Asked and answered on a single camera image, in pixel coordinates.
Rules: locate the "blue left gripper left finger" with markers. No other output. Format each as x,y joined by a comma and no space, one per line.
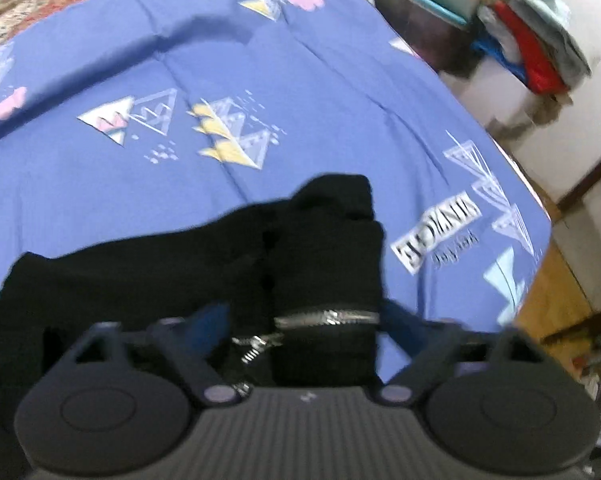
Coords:
207,328

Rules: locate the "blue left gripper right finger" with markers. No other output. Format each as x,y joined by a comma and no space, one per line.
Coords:
404,328

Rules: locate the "black pants with zipper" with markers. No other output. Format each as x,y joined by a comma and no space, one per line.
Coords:
318,250

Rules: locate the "blue patterned bed sheet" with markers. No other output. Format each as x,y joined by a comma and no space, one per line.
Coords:
121,118

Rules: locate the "pile of colourful clothes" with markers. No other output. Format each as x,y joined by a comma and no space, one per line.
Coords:
537,41

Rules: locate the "clear teal-rimmed storage box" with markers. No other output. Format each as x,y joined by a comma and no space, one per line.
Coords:
440,37

